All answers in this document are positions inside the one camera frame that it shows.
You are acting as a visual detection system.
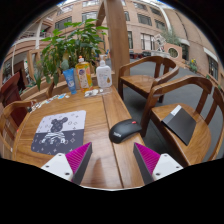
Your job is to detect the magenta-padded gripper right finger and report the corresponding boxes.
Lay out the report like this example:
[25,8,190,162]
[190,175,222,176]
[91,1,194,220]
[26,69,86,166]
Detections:
[133,142,184,186]

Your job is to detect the dark red wooden lectern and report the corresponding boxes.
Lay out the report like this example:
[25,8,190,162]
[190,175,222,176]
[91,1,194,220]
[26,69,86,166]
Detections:
[0,71,29,126]

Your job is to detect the wooden armchair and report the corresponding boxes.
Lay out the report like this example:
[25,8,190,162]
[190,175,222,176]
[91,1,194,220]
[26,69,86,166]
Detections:
[139,75,224,168]
[0,99,38,160]
[117,55,180,104]
[46,71,98,99]

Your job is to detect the yellow dish soap bottle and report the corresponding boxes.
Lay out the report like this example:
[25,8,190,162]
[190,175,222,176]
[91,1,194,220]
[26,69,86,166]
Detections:
[75,55,94,94]

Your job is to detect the wooden pillar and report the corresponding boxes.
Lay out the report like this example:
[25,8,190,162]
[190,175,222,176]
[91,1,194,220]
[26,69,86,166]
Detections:
[96,0,131,89]

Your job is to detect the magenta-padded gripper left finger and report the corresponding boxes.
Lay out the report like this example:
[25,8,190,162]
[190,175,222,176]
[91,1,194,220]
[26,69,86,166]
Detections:
[40,142,93,186]

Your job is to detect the scattered small stickers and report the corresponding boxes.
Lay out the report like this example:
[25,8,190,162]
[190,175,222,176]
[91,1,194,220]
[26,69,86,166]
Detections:
[31,93,71,111]

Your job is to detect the large green potted plant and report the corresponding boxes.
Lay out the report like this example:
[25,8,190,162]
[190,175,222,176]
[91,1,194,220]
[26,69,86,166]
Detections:
[33,18,110,91]

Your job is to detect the clear plastic packet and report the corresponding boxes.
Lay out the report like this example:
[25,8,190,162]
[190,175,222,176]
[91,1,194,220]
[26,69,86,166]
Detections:
[83,87,113,98]

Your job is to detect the white pump bottle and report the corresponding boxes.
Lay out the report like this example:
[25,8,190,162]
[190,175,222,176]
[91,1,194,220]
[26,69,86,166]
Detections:
[95,54,113,89]

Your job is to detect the blue squeeze tube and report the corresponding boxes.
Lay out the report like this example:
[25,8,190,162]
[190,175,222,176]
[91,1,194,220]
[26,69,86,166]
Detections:
[62,68,78,96]

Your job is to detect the black flat box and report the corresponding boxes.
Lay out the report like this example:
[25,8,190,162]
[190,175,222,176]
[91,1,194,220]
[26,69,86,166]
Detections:
[161,104,197,147]

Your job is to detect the black computer mouse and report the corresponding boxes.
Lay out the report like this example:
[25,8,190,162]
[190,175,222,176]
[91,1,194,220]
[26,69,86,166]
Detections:
[108,118,143,145]

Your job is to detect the bear print mouse pad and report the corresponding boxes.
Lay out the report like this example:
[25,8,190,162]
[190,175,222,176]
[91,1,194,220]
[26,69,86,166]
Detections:
[30,109,87,156]

